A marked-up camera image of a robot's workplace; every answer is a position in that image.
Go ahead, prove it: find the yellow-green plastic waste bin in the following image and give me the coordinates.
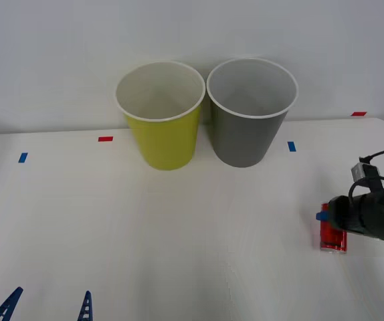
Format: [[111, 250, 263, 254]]
[[114, 60, 207, 172]]

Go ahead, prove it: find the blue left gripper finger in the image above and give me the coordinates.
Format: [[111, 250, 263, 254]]
[[76, 290, 93, 321], [0, 286, 24, 321]]

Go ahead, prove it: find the grey plastic waste bin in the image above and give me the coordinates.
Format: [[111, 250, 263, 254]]
[[205, 58, 299, 169]]

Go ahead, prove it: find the red drink can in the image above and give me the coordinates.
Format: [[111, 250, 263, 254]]
[[319, 201, 349, 255]]

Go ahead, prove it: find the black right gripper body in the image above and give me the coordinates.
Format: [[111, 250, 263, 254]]
[[325, 195, 367, 235]]

